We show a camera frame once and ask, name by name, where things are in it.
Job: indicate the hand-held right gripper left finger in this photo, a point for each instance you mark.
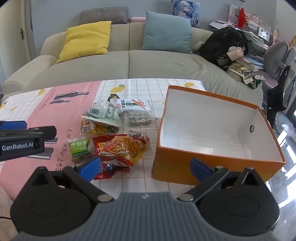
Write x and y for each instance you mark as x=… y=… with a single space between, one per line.
x=89 y=168

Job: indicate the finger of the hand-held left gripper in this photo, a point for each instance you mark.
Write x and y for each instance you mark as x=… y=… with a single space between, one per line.
x=49 y=133
x=13 y=125

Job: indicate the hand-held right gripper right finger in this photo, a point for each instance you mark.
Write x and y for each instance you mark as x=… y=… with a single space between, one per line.
x=199 y=168

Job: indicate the small red snack packet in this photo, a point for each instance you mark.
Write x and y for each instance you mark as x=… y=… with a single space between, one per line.
x=111 y=170

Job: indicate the small green snack packet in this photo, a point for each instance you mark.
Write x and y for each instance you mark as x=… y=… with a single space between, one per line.
x=79 y=148

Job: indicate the red bag of orange sticks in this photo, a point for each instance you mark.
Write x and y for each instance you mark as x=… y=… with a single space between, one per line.
x=120 y=148

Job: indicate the orange storage box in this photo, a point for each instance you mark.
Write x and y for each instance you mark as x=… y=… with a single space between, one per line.
x=208 y=129

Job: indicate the yellow snack bag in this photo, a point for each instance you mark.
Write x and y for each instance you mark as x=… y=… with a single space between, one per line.
x=97 y=128

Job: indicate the green white snack bag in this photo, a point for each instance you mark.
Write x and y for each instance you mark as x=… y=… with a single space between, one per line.
x=104 y=113

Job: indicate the clear pack of round snacks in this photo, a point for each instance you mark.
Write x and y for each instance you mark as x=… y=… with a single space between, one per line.
x=138 y=118

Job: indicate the pink white printed tablecloth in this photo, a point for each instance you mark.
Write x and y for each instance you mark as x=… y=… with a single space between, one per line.
x=57 y=111

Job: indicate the dark red snack packet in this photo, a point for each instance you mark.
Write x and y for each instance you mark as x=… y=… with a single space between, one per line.
x=138 y=135

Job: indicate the white carrot print snack packet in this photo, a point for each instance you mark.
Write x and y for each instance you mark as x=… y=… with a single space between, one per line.
x=129 y=104

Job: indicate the yellow cushion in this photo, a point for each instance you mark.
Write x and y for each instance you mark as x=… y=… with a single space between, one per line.
x=85 y=39

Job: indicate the printed tote bag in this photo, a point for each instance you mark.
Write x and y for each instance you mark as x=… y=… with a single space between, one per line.
x=245 y=74

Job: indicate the black jacket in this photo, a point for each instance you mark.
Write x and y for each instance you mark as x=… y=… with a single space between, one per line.
x=277 y=97

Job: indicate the beige sofa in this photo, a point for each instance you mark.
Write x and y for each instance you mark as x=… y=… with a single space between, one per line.
x=161 y=64

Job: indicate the pink cloth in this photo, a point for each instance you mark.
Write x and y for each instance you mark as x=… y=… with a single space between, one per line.
x=269 y=81

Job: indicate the stack of books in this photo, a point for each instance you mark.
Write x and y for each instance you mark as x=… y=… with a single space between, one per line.
x=251 y=62

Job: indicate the beige cloth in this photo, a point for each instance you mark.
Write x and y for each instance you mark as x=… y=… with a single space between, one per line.
x=235 y=53

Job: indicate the black backpack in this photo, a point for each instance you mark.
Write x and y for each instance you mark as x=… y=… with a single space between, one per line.
x=217 y=46

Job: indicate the grey cushion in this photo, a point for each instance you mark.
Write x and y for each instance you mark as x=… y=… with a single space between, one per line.
x=104 y=15

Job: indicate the blue cushion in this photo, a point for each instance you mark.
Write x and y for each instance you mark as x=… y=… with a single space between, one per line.
x=166 y=32

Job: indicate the pink roll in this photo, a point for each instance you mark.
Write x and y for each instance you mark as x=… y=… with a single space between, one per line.
x=137 y=19

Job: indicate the red pointed object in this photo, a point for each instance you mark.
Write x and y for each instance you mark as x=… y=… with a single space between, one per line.
x=241 y=17

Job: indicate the printed figure pillow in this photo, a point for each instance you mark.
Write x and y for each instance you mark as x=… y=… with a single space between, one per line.
x=185 y=11

